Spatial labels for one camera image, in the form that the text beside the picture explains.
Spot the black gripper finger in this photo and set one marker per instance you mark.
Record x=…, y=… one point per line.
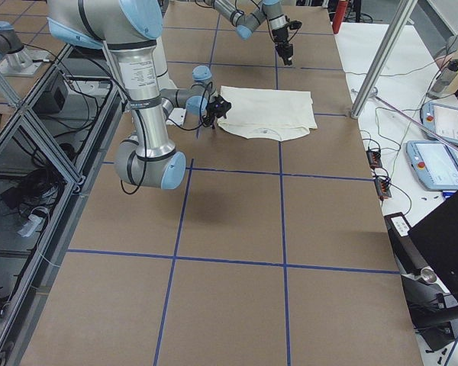
x=287, y=60

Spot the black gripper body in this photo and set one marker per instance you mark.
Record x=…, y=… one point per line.
x=220, y=107
x=280, y=36

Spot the cream long-sleeve cat shirt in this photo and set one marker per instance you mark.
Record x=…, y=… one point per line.
x=267, y=113

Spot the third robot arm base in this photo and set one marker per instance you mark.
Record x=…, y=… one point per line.
x=15, y=58

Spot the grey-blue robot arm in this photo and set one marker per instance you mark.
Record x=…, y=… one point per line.
x=246, y=24
x=129, y=30

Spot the red cylinder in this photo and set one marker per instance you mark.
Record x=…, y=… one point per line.
x=339, y=14

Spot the white-tipped reacher grabber stick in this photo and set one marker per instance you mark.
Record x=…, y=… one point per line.
x=438, y=137

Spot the small orange-black electronics module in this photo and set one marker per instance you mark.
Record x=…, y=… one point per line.
x=374, y=158

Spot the far blue teach pendant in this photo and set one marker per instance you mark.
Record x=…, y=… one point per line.
x=440, y=119

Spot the blue teach pendant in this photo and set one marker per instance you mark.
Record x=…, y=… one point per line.
x=440, y=119
x=434, y=164

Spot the near blue teach pendant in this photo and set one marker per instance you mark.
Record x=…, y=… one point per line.
x=434, y=164

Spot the white power strip under table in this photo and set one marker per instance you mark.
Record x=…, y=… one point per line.
x=31, y=225

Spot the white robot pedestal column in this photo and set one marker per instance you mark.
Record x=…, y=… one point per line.
x=177, y=116

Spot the grey aluminium frame post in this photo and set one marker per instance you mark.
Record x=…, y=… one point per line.
x=404, y=10

